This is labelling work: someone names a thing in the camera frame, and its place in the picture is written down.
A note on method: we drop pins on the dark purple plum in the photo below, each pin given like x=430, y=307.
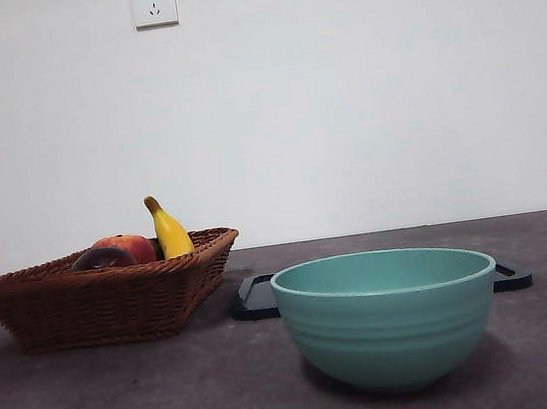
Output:
x=101, y=260

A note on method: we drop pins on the mint green bowl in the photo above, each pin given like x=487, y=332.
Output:
x=392, y=340

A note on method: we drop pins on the red yellow apple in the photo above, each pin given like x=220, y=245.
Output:
x=137, y=245

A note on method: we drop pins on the yellow banana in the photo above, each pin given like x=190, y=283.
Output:
x=173, y=238

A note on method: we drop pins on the brown wicker basket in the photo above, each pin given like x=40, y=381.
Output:
x=100, y=308

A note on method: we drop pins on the dark teal rectangular tray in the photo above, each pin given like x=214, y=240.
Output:
x=253, y=300

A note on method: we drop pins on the white wall socket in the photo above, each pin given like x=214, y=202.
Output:
x=155, y=3

